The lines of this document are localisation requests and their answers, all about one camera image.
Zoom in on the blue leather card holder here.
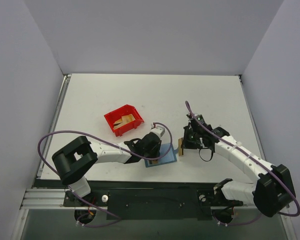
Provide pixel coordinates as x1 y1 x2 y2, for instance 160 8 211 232
144 143 178 168

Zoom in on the red plastic bin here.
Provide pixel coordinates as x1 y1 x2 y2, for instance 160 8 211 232
104 104 144 137

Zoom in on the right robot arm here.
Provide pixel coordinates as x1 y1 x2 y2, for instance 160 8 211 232
181 114 296 217

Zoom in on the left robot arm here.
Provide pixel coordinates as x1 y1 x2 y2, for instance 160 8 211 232
52 131 162 206

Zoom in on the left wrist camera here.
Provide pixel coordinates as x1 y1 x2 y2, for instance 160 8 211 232
150 126 166 139

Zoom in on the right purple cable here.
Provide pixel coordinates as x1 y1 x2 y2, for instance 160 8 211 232
184 100 300 228

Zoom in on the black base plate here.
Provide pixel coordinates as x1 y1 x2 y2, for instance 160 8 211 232
63 181 243 221

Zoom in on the right aluminium side rail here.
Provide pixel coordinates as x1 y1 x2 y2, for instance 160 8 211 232
236 74 267 161

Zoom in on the aluminium side rail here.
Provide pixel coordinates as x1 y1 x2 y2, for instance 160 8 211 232
236 74 267 161
37 73 72 178

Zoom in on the left aluminium side rail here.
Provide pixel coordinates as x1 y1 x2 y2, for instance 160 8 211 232
37 73 72 178

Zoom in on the aluminium front rail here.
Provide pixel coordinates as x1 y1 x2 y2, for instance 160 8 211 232
19 186 290 210

